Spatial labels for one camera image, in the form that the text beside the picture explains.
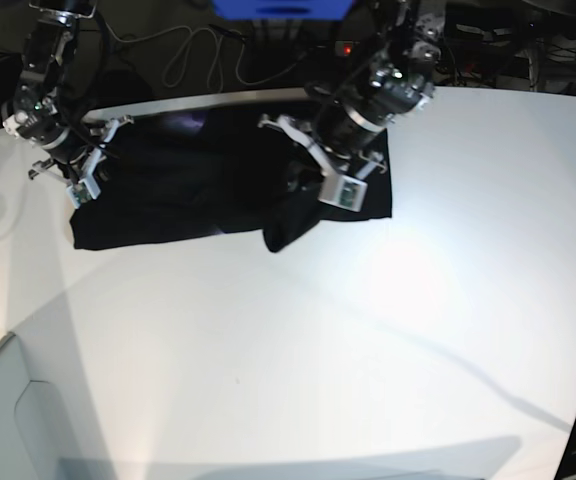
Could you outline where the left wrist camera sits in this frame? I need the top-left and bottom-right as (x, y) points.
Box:
(318, 174), (368, 212)

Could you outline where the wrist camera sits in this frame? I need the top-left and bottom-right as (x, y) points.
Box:
(318, 174), (368, 212)
(66, 178), (101, 209)

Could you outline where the blue box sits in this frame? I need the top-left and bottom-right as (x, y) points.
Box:
(211, 0), (353, 21)

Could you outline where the black T-shirt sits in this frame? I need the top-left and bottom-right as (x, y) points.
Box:
(70, 107), (393, 253)

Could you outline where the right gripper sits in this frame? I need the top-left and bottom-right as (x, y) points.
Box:
(27, 115), (134, 193)

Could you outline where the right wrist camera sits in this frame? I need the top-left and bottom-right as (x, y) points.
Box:
(66, 178), (101, 209)

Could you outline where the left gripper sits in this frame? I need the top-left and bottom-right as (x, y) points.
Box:
(258, 99), (388, 179)

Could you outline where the black power strip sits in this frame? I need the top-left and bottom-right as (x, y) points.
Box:
(334, 40), (363, 60)

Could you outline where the grey looped cable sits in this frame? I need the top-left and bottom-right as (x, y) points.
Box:
(160, 24), (304, 94)

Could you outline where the grey panel at table corner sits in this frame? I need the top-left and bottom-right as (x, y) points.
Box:
(0, 332), (154, 480)

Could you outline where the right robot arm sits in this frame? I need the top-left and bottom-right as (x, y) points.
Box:
(2, 1), (134, 207)

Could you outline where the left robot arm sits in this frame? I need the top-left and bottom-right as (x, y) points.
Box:
(258, 1), (446, 178)

